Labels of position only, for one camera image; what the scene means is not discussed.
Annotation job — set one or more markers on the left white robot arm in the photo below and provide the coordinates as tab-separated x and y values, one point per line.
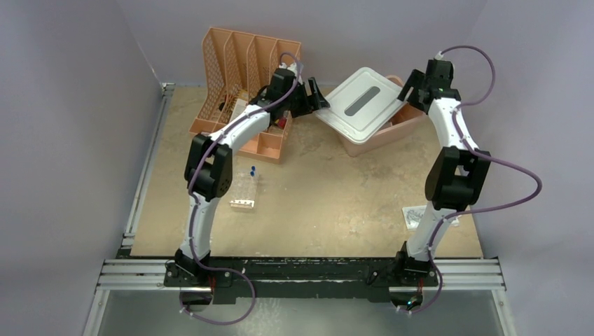
209	167

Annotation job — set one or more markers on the white orange box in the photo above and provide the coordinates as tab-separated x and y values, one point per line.
238	109

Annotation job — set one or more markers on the white printed label card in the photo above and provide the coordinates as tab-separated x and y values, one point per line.
414	215

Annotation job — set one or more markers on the orange plastic file organizer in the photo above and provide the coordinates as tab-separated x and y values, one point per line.
237	64

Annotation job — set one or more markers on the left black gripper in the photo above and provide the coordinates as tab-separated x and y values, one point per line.
309	103

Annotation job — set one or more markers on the white plastic bin lid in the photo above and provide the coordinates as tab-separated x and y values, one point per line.
361	105

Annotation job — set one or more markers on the pink plastic bin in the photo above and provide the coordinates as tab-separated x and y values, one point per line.
401	125

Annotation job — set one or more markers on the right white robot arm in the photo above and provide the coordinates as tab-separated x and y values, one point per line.
457	175

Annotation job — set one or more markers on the clear test tube rack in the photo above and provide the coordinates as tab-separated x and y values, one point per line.
244	190

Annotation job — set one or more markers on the aluminium frame rail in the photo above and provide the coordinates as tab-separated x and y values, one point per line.
149	274

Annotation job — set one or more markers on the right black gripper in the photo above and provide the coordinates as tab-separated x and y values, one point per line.
417	80

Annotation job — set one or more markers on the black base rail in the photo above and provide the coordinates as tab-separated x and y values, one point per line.
399	279

